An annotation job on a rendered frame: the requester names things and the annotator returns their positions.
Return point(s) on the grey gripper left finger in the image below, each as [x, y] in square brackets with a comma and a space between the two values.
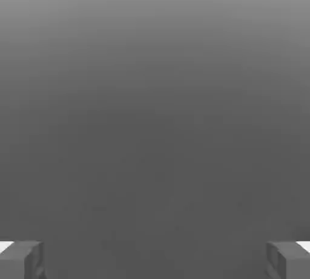
[17, 262]

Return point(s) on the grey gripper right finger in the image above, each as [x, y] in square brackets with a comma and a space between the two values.
[290, 263]

